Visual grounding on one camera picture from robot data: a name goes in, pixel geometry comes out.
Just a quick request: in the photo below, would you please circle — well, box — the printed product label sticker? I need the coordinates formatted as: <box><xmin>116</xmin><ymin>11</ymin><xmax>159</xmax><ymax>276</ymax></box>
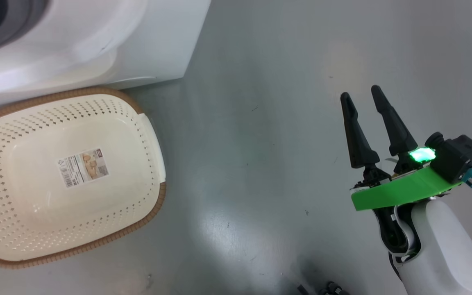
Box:
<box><xmin>59</xmin><ymin>148</ymin><xmax>109</xmax><ymax>188</ymax></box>

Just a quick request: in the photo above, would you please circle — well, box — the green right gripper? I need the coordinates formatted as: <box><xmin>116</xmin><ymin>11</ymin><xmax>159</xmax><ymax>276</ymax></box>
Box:
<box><xmin>340</xmin><ymin>85</ymin><xmax>464</xmax><ymax>211</ymax></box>

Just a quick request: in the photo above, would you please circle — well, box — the white front-load washing machine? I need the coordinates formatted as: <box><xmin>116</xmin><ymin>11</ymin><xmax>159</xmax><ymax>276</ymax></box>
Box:
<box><xmin>0</xmin><ymin>0</ymin><xmax>212</xmax><ymax>111</ymax></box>

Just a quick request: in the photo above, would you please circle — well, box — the cream perforated laundry basket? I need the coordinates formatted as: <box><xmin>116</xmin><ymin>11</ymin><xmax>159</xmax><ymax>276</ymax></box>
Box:
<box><xmin>0</xmin><ymin>86</ymin><xmax>167</xmax><ymax>270</ymax></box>

